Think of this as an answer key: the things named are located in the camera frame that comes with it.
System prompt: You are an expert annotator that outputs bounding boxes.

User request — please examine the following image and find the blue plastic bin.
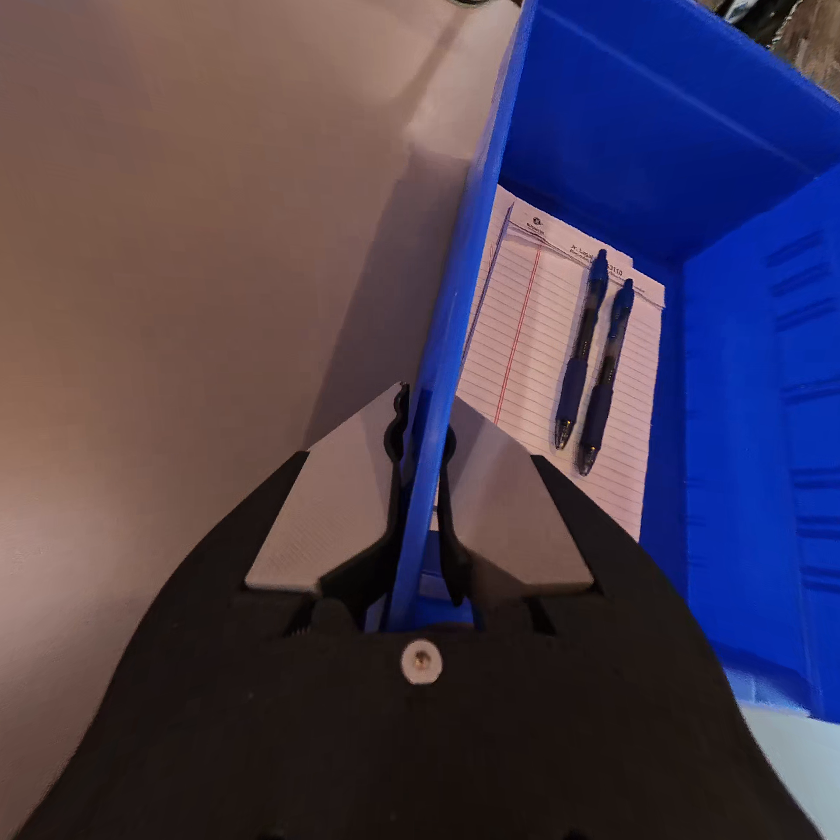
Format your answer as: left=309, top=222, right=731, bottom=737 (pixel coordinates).
left=364, top=0, right=840, bottom=720

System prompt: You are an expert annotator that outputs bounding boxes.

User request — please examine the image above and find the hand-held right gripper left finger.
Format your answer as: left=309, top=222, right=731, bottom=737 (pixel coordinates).
left=244, top=382, right=412, bottom=632

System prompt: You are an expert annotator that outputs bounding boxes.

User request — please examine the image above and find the white lined notepad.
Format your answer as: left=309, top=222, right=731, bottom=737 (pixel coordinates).
left=455, top=184, right=668, bottom=543

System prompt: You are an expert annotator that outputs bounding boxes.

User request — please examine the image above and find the blue retractable pen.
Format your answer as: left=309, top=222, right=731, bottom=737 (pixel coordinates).
left=575, top=278, right=636, bottom=477
left=554, top=249, right=611, bottom=451

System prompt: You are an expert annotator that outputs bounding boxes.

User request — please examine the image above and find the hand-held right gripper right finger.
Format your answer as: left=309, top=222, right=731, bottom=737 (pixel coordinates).
left=436, top=396, right=597, bottom=627

